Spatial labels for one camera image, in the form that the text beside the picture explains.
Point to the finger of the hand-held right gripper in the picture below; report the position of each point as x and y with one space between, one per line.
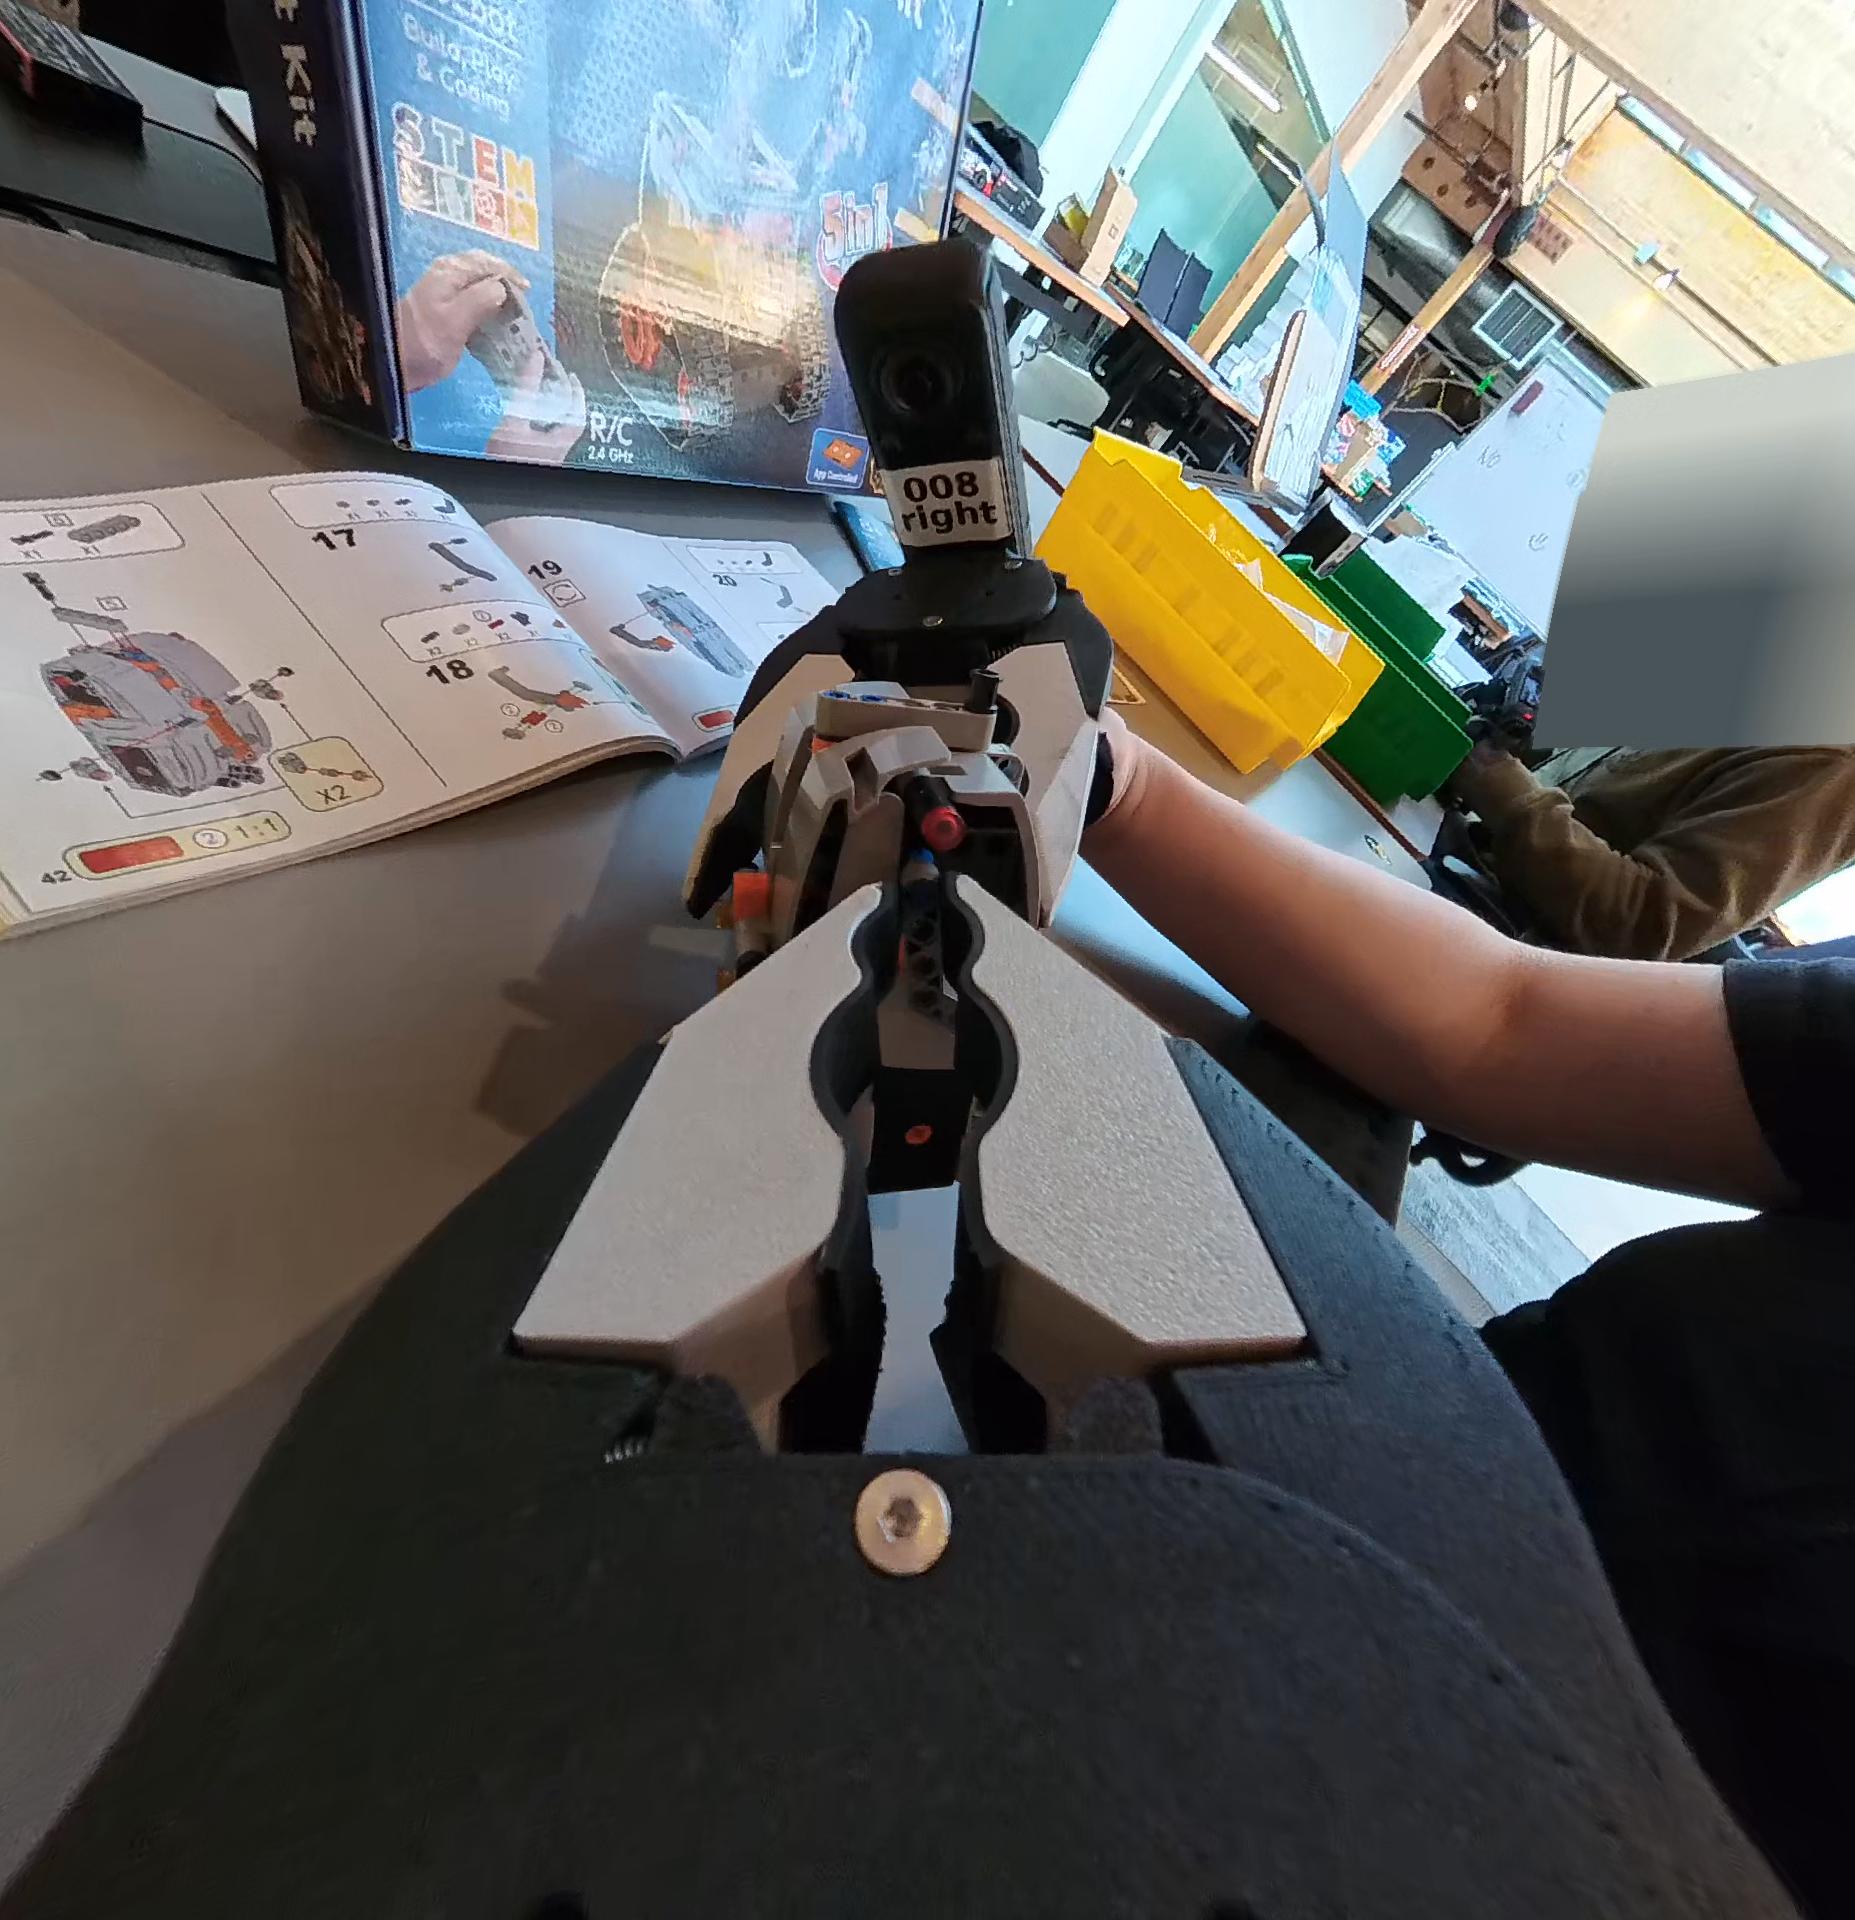
750 765
1063 765

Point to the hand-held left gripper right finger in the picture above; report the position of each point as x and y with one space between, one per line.
1122 1200

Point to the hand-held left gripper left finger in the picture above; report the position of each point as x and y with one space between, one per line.
688 1200

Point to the grey building brick robot model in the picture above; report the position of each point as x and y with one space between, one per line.
882 749

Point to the person's right forearm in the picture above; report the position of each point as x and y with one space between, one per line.
1392 960

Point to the person's right hand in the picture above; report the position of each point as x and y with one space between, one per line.
1144 782

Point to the small blue booklet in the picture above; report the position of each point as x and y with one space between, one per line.
866 533

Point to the yellow plastic bin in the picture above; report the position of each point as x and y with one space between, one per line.
1213 647

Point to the green plastic bin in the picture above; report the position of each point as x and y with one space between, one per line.
1392 721

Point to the wooden background table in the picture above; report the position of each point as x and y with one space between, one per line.
1079 287

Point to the black monitors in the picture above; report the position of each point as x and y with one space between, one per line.
1176 282

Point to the cardboard box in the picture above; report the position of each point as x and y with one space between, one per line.
1106 226

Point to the open instruction booklet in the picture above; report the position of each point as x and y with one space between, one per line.
342 661

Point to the wood framed clear panel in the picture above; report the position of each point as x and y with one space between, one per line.
1310 376

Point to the blue robot kit box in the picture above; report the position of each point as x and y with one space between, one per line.
643 226

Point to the whiteboard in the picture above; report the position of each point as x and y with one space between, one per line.
1497 480

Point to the person's black shirt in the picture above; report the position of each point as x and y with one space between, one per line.
1736 1502

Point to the black flat stand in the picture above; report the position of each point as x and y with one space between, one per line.
118 181

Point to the small black box red edge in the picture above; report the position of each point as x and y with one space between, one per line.
43 61

